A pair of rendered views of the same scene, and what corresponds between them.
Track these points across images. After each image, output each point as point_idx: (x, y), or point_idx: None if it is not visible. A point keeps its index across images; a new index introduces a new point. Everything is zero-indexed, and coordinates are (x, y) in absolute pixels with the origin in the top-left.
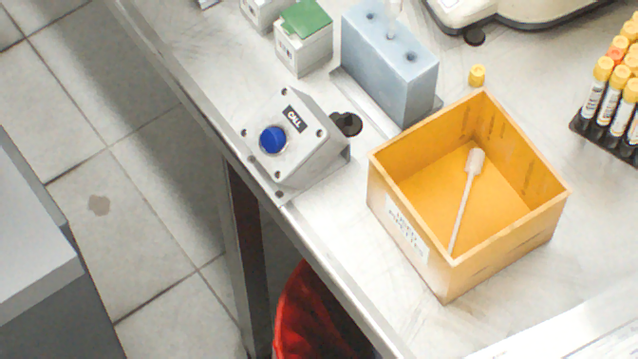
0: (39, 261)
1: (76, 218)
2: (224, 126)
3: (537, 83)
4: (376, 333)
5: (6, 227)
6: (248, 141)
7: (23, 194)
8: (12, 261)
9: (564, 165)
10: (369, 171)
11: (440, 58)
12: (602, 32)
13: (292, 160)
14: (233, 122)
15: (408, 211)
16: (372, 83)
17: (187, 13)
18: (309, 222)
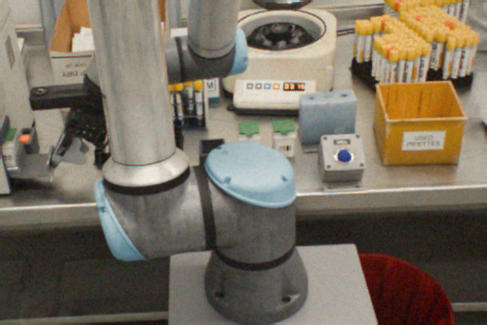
0: (348, 258)
1: None
2: (301, 190)
3: (357, 104)
4: (458, 188)
5: (317, 262)
6: (334, 167)
7: (300, 250)
8: (341, 267)
9: None
10: (388, 133)
11: None
12: (346, 81)
13: (360, 155)
14: (302, 187)
15: (426, 122)
16: (329, 129)
17: None
18: (380, 184)
